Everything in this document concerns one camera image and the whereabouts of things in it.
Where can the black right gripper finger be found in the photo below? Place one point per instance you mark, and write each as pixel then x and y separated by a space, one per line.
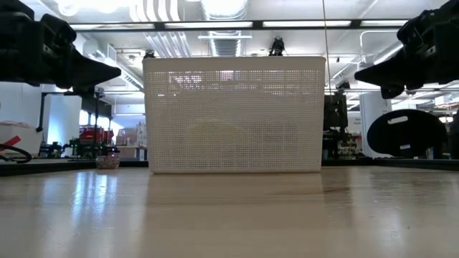
pixel 392 91
pixel 387 73

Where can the white cylindrical column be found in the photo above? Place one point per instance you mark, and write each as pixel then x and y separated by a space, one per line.
pixel 373 104

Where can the red tool case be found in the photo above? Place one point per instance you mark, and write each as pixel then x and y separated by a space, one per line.
pixel 93 134

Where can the black stool with round back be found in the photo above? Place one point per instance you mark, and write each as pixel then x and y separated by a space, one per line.
pixel 405 139

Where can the green and black machinery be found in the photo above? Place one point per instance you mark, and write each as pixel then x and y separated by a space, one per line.
pixel 77 147

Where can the black robot rig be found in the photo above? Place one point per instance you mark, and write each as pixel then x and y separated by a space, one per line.
pixel 335 111

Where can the black ceiling spotlight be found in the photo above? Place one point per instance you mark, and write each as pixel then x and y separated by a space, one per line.
pixel 149 54

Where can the small patterned pot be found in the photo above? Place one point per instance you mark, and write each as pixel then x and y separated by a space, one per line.
pixel 107 161

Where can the white box with red tape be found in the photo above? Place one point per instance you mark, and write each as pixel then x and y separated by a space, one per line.
pixel 21 134

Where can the white perforated laundry basket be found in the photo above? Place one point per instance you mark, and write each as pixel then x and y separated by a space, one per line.
pixel 233 118

